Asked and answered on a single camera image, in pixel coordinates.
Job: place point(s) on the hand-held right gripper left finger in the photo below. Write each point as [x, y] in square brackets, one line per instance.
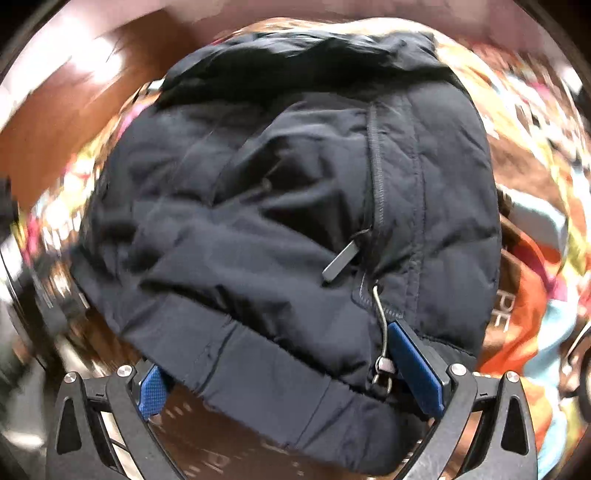
[152, 392]

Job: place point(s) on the printed brown striped blanket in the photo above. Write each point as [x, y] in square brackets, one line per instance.
[526, 332]

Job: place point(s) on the wooden headboard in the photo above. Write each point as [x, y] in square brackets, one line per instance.
[69, 138]

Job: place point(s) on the dark navy padded jacket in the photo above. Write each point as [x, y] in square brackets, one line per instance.
[277, 207]

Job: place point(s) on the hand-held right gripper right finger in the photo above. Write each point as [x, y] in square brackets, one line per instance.
[415, 364]

